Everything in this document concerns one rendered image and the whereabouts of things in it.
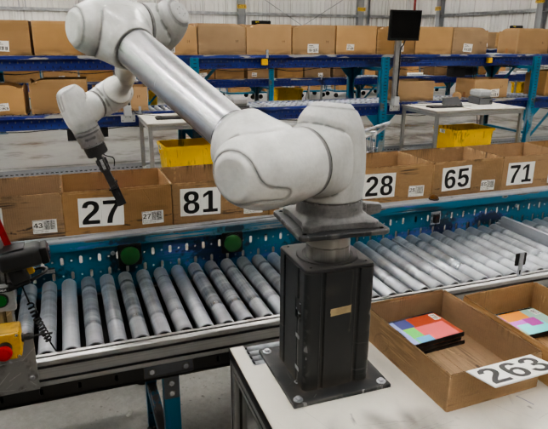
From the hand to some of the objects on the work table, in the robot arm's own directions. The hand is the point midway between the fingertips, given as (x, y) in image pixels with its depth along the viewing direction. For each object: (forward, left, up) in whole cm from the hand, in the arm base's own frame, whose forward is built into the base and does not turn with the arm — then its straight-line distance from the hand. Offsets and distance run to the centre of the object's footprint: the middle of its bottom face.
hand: (117, 195), depth 204 cm
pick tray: (-90, -82, -29) cm, 125 cm away
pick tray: (-92, -113, -29) cm, 148 cm away
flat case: (-83, -113, -27) cm, 143 cm away
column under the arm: (-86, -48, -28) cm, 102 cm away
